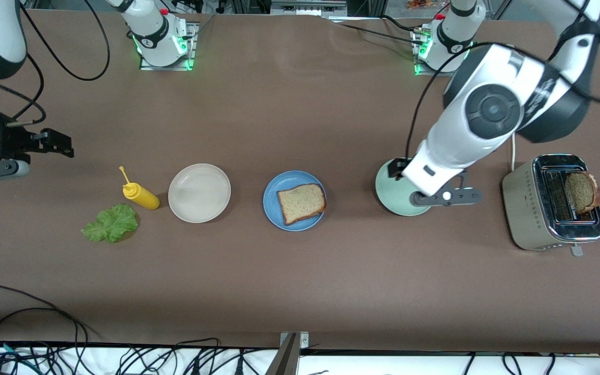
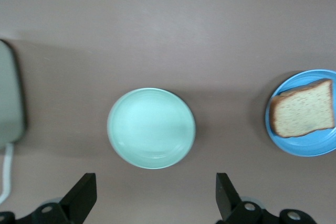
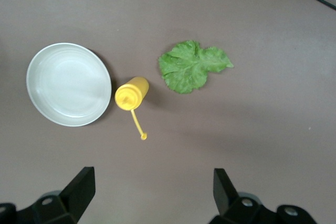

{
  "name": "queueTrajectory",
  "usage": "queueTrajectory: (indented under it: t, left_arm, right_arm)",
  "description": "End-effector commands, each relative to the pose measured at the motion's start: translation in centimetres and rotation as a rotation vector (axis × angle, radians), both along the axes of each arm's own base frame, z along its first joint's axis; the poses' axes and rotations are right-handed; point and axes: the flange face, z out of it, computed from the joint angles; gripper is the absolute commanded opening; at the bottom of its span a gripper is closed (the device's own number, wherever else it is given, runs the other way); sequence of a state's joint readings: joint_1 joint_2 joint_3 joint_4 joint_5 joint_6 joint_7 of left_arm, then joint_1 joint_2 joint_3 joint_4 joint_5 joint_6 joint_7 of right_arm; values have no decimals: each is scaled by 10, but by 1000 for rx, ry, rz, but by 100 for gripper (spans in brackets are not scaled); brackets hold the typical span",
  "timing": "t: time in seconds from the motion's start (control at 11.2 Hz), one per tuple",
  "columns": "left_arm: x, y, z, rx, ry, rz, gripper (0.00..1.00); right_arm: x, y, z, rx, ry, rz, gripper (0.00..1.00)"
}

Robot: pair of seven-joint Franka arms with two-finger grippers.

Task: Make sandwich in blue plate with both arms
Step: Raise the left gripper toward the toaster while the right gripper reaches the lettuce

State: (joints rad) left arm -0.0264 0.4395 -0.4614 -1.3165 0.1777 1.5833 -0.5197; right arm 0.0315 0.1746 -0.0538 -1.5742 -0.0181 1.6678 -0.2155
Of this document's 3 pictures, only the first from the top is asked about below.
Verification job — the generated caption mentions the yellow mustard squeeze bottle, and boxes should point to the yellow mustard squeeze bottle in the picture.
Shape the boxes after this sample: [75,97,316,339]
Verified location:
[119,166,161,211]

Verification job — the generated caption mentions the metal table edge bracket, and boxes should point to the metal table edge bracket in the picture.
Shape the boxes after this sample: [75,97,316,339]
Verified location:
[279,332,309,348]

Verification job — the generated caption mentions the green round plate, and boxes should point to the green round plate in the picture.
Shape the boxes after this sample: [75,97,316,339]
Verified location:
[375,157,434,217]

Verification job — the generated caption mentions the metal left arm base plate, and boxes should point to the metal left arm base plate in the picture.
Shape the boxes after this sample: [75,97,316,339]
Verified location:
[412,29,468,77]

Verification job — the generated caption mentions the aluminium frame bar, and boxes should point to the aluminium frame bar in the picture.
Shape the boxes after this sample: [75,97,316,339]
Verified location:
[270,0,347,16]

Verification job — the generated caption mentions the beige round plate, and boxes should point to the beige round plate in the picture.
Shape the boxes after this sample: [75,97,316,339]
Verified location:
[168,164,232,224]

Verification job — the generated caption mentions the black cable on table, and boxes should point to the black cable on table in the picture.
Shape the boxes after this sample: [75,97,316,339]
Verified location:
[331,15,418,46]

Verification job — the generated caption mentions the dark aluminium profile post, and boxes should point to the dark aluminium profile post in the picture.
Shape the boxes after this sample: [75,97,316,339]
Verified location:
[265,333,301,375]

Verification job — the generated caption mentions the brown bread slice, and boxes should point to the brown bread slice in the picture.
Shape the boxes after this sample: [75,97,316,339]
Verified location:
[277,183,327,226]
[565,172,600,213]

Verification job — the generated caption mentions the beige chrome toaster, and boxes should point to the beige chrome toaster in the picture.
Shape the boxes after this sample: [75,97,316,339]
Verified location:
[502,154,600,257]

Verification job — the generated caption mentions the green lettuce leaf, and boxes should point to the green lettuce leaf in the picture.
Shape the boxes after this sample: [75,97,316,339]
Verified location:
[81,203,139,244]

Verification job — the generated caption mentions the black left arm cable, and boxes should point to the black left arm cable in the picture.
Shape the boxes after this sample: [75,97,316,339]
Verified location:
[406,0,600,159]

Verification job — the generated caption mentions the blue round plate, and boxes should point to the blue round plate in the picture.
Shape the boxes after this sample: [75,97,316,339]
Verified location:
[263,171,328,232]

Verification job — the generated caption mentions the black looped floor cable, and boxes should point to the black looped floor cable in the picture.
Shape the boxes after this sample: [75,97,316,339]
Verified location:
[0,284,100,347]

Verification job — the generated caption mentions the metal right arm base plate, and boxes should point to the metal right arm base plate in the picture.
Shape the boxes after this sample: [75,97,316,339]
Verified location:
[140,22,199,71]

